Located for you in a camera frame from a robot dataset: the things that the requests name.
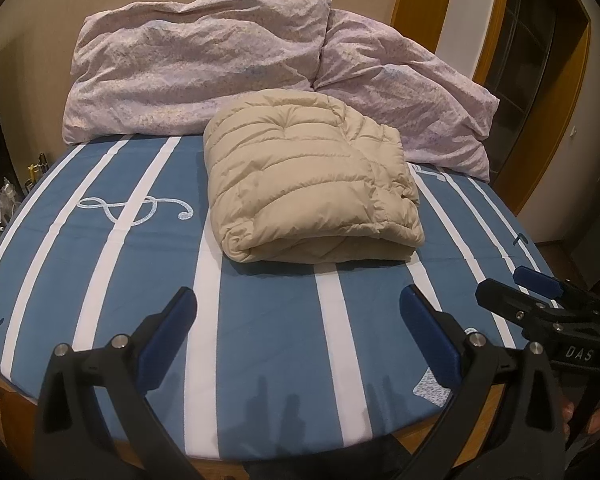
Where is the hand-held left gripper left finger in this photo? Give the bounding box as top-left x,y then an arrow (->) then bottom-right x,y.
32,286 -> 216,480

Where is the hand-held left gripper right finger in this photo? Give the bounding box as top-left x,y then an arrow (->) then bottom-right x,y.
400,285 -> 566,480

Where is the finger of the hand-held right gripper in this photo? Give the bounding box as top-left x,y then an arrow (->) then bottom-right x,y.
475,280 -> 562,334
514,266 -> 600,307

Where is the beige puffer jacket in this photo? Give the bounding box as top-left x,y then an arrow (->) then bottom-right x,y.
202,87 -> 427,264

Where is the blue white striped bed sheet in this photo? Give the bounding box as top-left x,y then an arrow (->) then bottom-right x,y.
0,132 -> 561,466

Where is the clear plastic bag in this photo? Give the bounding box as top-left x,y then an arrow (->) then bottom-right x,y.
0,179 -> 22,207

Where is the wooden framed glass door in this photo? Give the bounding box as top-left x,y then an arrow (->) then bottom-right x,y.
390,0 -> 593,216

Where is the lilac floral duvet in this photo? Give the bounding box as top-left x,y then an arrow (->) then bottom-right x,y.
61,0 -> 501,183

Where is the wooden bed frame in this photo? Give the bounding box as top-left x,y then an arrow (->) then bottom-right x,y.
0,357 -> 488,480

